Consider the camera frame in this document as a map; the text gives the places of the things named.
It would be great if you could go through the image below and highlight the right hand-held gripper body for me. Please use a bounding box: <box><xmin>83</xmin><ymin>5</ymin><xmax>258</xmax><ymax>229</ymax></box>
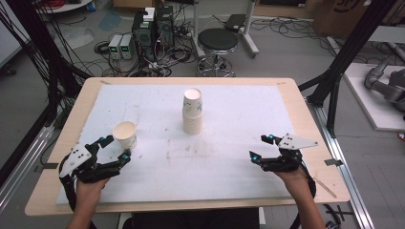
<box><xmin>259</xmin><ymin>133</ymin><xmax>320</xmax><ymax>174</ymax></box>

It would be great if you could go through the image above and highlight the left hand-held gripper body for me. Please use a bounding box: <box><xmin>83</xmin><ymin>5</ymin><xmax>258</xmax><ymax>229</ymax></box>
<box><xmin>58</xmin><ymin>142</ymin><xmax>124</xmax><ymax>184</ymax></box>

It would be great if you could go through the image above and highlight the single white paper cup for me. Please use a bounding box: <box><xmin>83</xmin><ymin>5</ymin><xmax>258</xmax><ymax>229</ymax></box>
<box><xmin>112</xmin><ymin>120</ymin><xmax>139</xmax><ymax>151</ymax></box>

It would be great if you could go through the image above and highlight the stack of paper cups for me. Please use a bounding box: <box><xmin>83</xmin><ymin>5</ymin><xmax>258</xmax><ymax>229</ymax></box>
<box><xmin>181</xmin><ymin>88</ymin><xmax>204</xmax><ymax>135</ymax></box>

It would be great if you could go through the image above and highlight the person's left hand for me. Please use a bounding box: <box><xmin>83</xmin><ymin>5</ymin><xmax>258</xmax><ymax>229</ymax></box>
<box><xmin>74</xmin><ymin>177</ymin><xmax>111</xmax><ymax>205</ymax></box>

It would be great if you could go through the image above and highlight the person's right hand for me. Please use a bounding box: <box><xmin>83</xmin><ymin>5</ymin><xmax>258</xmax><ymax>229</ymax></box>
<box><xmin>272</xmin><ymin>167</ymin><xmax>309</xmax><ymax>193</ymax></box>

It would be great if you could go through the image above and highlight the wooden table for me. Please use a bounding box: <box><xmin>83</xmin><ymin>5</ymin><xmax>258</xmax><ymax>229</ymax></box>
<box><xmin>24</xmin><ymin>76</ymin><xmax>352</xmax><ymax>218</ymax></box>

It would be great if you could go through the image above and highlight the white foam mat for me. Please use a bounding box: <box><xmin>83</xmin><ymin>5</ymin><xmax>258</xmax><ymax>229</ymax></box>
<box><xmin>55</xmin><ymin>83</ymin><xmax>299</xmax><ymax>205</ymax></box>

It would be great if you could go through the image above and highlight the white table leg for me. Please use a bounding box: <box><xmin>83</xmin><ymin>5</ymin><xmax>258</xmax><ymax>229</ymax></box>
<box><xmin>257</xmin><ymin>207</ymin><xmax>267</xmax><ymax>229</ymax></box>

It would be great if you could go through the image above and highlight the white platform board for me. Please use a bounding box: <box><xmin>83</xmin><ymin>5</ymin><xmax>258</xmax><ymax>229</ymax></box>
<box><xmin>343</xmin><ymin>62</ymin><xmax>405</xmax><ymax>133</ymax></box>

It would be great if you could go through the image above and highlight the person's dark clothing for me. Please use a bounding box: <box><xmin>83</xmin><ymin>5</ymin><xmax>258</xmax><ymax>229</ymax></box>
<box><xmin>121</xmin><ymin>207</ymin><xmax>260</xmax><ymax>229</ymax></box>

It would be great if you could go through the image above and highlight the grey power supply unit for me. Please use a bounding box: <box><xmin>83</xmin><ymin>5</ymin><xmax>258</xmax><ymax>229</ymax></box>
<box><xmin>108</xmin><ymin>33</ymin><xmax>124</xmax><ymax>60</ymax></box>
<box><xmin>119</xmin><ymin>33</ymin><xmax>135</xmax><ymax>61</ymax></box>

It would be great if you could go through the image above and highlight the black computer tower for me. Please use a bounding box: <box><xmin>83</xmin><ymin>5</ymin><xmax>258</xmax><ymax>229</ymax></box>
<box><xmin>155</xmin><ymin>5</ymin><xmax>176</xmax><ymax>52</ymax></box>
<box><xmin>131</xmin><ymin>10</ymin><xmax>158</xmax><ymax>63</ymax></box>

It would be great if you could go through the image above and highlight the black round stool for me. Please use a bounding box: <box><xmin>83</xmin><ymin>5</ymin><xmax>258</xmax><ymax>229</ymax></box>
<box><xmin>195</xmin><ymin>28</ymin><xmax>240</xmax><ymax>78</ymax></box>

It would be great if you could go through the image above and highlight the flat black device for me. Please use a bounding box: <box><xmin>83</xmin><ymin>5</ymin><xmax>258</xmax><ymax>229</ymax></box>
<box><xmin>224</xmin><ymin>13</ymin><xmax>248</xmax><ymax>34</ymax></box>

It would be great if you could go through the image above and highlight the cardboard box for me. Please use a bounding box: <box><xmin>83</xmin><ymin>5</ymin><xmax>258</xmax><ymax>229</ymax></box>
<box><xmin>312</xmin><ymin>0</ymin><xmax>405</xmax><ymax>40</ymax></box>

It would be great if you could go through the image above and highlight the small white box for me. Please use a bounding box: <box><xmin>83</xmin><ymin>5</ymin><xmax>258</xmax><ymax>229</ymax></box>
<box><xmin>142</xmin><ymin>7</ymin><xmax>157</xmax><ymax>23</ymax></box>

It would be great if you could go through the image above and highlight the left hand-held gripper cable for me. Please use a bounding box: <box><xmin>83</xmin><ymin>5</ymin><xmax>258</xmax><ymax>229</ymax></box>
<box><xmin>58</xmin><ymin>155</ymin><xmax>79</xmax><ymax>212</ymax></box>

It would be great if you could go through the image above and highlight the hand-held gripper cable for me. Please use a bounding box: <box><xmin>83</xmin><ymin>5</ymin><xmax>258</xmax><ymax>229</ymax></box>
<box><xmin>58</xmin><ymin>155</ymin><xmax>79</xmax><ymax>212</ymax></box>
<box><xmin>301</xmin><ymin>158</ymin><xmax>317</xmax><ymax>204</ymax></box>

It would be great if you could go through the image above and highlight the right hand-held gripper cable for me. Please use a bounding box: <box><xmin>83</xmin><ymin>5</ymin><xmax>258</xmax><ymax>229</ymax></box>
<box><xmin>301</xmin><ymin>158</ymin><xmax>317</xmax><ymax>204</ymax></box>

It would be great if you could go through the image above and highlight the aluminium rail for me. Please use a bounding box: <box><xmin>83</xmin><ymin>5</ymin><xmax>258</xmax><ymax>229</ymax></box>
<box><xmin>306</xmin><ymin>97</ymin><xmax>376</xmax><ymax>229</ymax></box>
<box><xmin>0</xmin><ymin>124</ymin><xmax>55</xmax><ymax>214</ymax></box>

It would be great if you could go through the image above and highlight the black metal frame post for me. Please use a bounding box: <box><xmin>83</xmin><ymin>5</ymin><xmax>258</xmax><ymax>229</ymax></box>
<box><xmin>298</xmin><ymin>0</ymin><xmax>399</xmax><ymax>138</ymax></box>
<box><xmin>5</xmin><ymin>0</ymin><xmax>83</xmax><ymax>128</ymax></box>

